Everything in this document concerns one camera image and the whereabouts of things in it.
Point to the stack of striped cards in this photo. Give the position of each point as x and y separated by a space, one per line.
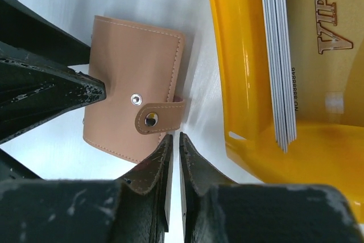
315 59

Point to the yellow plastic bin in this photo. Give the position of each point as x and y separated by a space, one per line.
326 156

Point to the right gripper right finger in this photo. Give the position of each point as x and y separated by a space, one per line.
217 209

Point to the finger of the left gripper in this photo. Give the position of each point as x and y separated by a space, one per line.
25 29
35 90

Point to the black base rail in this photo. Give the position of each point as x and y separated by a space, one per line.
10 168

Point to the tan leather card holder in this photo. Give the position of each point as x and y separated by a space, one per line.
139 65

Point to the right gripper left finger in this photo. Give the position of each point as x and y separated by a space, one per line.
132 208

